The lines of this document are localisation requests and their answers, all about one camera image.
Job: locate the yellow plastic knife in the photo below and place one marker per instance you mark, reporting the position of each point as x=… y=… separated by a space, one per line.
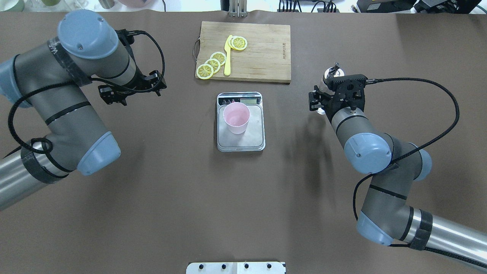
x=227 y=49

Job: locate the lemon slice far end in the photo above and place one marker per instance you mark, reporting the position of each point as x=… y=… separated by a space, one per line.
x=204 y=71

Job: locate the lemon slice pair bottom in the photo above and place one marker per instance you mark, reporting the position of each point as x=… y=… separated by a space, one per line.
x=230 y=42

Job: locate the lemon slice pair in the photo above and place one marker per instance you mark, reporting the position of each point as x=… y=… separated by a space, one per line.
x=240 y=43
x=230 y=42

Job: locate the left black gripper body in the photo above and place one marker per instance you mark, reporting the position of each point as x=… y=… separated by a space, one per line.
x=136 y=81

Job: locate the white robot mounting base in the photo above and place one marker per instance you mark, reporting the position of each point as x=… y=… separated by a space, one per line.
x=242 y=267

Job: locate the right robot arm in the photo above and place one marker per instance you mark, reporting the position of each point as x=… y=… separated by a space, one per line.
x=392 y=166

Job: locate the green plastic cup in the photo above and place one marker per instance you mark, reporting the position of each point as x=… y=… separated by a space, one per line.
x=50 y=3

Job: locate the pink plastic cup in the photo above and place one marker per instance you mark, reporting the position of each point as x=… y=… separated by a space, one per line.
x=236 y=116

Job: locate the lemon slice near knife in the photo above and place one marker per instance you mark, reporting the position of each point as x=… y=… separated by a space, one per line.
x=219 y=56

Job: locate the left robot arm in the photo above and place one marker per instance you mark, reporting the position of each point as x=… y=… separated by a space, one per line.
x=56 y=127

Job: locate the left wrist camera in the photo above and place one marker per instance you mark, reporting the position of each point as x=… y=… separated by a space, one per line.
x=126 y=37

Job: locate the silver digital kitchen scale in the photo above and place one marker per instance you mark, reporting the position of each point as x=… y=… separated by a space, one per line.
x=254 y=138

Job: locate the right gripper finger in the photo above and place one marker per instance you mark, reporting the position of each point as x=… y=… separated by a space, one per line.
x=317 y=100

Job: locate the glass sauce bottle metal spout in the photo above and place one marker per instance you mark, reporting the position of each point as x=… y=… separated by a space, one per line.
x=325 y=90

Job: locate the aluminium frame post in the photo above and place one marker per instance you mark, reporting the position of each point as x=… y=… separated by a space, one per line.
x=238 y=8

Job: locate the lemon slice middle row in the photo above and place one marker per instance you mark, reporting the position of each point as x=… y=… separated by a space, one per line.
x=214 y=63

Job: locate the lemon slice pair top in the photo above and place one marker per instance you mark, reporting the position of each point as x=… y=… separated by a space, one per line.
x=240 y=43

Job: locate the wooden cutting board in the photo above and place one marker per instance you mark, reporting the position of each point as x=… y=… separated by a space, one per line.
x=267 y=57

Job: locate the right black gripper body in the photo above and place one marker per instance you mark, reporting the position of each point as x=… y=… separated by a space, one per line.
x=316 y=99

